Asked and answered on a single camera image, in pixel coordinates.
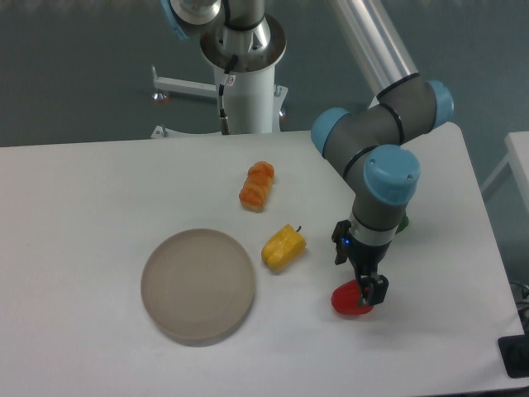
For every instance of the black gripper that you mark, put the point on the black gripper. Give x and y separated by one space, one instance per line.
364 250

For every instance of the red bell pepper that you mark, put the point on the red bell pepper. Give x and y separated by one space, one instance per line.
345 300

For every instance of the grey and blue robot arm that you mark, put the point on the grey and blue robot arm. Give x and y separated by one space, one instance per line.
367 149

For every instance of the green bell pepper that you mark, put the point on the green bell pepper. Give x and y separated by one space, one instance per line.
403 223

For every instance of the yellow bell pepper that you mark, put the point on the yellow bell pepper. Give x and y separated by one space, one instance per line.
283 247

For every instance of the orange bell pepper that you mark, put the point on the orange bell pepper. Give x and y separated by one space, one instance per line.
255 190

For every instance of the round beige plate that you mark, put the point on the round beige plate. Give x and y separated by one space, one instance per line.
198 286

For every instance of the black device at table edge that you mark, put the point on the black device at table edge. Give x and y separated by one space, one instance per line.
514 353

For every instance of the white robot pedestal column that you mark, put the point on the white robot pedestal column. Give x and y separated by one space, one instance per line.
243 62

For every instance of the white pedestal base frame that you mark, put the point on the white pedestal base frame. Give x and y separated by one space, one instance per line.
182 89

